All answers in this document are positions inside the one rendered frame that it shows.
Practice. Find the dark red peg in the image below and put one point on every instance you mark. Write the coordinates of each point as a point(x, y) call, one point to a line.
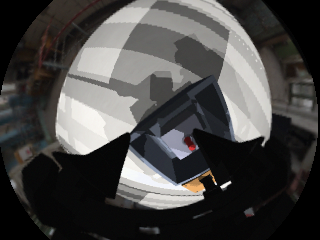
point(189, 143)

